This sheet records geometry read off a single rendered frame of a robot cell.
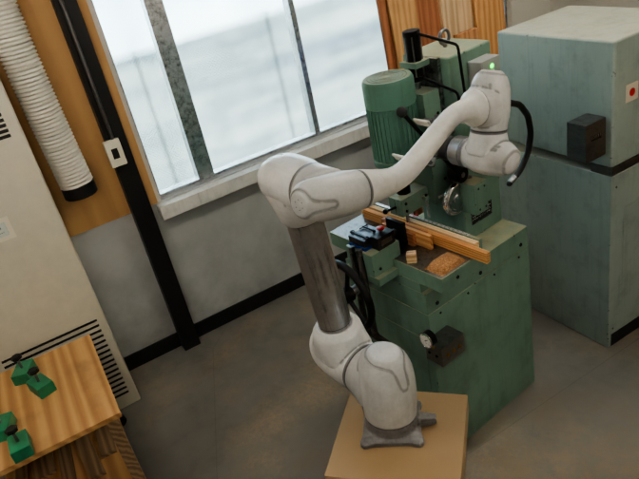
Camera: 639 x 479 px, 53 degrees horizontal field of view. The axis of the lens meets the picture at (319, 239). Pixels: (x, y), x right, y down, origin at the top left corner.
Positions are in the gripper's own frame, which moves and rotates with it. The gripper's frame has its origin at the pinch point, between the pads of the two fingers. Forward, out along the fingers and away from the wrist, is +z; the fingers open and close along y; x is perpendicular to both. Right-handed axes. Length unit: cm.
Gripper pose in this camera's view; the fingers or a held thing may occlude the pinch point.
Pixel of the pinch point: (407, 139)
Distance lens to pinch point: 210.1
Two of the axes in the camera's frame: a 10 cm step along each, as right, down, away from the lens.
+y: 5.1, -8.5, 1.0
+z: -6.1, -2.7, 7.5
